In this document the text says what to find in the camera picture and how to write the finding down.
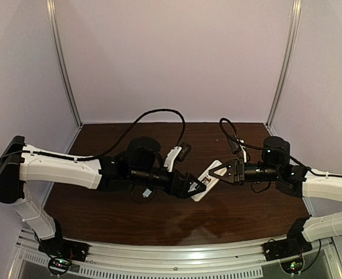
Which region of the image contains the black cable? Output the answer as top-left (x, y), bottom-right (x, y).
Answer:
top-left (219, 117), bottom-right (342, 178)
top-left (0, 109), bottom-right (188, 194)

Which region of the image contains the right black cable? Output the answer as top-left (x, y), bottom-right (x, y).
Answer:
top-left (219, 117), bottom-right (342, 178)

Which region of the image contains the left aluminium frame post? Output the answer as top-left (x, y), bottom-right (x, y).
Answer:
top-left (46, 0), bottom-right (82, 128)

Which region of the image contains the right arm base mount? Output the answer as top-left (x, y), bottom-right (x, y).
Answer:
top-left (262, 238), bottom-right (312, 276)

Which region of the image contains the aluminium frame post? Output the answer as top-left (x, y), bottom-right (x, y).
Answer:
top-left (265, 0), bottom-right (302, 130)
top-left (46, 0), bottom-right (82, 128)

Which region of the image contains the right aluminium frame post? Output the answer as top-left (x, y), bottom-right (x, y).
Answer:
top-left (265, 0), bottom-right (302, 130)

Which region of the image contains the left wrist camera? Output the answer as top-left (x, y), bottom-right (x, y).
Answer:
top-left (163, 142), bottom-right (192, 172)

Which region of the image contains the gold battery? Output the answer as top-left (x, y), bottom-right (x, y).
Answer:
top-left (195, 184), bottom-right (206, 193)

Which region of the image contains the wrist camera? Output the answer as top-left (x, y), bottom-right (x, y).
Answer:
top-left (163, 142), bottom-right (192, 172)
top-left (228, 139), bottom-right (247, 163)

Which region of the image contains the white remote control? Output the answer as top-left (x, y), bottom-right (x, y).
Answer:
top-left (189, 160), bottom-right (227, 202)

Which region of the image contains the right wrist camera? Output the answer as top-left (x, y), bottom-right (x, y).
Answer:
top-left (228, 139), bottom-right (247, 163)

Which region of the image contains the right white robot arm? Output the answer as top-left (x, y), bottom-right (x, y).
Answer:
top-left (208, 136), bottom-right (342, 257)

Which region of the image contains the front aluminium rail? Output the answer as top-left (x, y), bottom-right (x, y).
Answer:
top-left (5, 228), bottom-right (342, 278)

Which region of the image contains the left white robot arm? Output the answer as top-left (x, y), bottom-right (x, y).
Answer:
top-left (0, 136), bottom-right (207, 243)

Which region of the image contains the left black cable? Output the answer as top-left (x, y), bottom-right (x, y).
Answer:
top-left (0, 109), bottom-right (188, 194)

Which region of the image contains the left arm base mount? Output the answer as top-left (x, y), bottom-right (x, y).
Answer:
top-left (38, 239), bottom-right (89, 277)

